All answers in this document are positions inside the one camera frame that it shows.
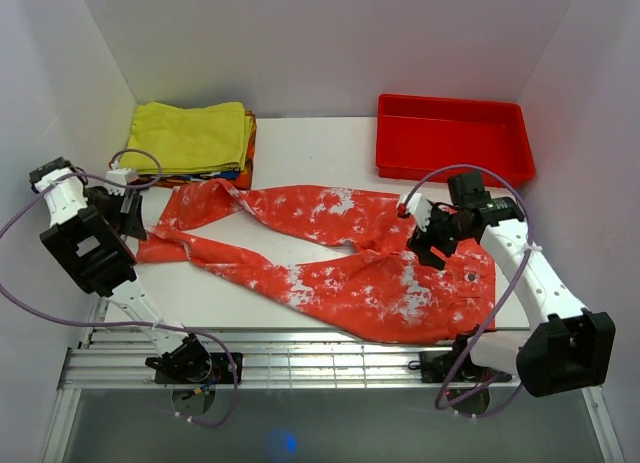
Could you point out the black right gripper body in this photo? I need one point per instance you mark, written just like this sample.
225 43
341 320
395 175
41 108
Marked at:
444 229

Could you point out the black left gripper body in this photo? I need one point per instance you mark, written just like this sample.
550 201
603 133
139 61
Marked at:
107 203

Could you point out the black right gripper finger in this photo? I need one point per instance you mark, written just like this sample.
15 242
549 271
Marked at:
433 256
418 242

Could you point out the red white tie-dye trousers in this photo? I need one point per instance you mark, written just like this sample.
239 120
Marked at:
379 292

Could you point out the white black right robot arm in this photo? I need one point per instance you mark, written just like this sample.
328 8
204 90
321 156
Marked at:
565 347

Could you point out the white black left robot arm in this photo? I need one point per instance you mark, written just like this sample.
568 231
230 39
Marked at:
86 236

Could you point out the folded yellow trousers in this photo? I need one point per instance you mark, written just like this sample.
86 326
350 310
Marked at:
184 141

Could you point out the folded orange patterned trousers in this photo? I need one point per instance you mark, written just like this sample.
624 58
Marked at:
239 178

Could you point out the red plastic tray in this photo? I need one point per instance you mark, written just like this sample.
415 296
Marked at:
416 135

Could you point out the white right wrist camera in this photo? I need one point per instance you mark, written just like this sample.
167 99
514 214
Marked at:
417 207

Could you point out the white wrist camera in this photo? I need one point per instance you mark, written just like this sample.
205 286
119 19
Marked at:
417 207
122 176

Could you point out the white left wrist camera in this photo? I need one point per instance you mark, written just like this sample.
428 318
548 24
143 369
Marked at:
122 176

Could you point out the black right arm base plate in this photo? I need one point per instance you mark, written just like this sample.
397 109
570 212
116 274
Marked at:
433 367

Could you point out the aluminium table edge rail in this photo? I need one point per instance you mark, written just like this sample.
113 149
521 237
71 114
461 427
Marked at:
319 359

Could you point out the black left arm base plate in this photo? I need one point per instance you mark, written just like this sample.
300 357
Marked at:
216 367

